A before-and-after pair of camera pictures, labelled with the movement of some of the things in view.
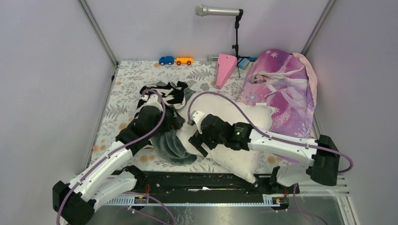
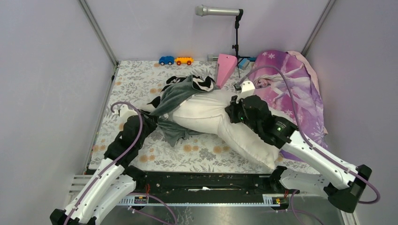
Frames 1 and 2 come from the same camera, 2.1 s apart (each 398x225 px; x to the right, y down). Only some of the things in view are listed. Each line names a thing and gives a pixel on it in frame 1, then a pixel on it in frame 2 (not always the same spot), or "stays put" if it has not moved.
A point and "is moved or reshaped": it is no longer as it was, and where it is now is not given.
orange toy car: (187, 60) stays put
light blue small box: (243, 63) stays put
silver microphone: (202, 10) stays put
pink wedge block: (226, 63) stays put
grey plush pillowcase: (171, 146) is moved or reshaped
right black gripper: (198, 138) -> (232, 109)
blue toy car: (166, 60) stays put
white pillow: (245, 164) is moved or reshaped
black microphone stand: (238, 59) stays put
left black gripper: (174, 122) -> (150, 120)
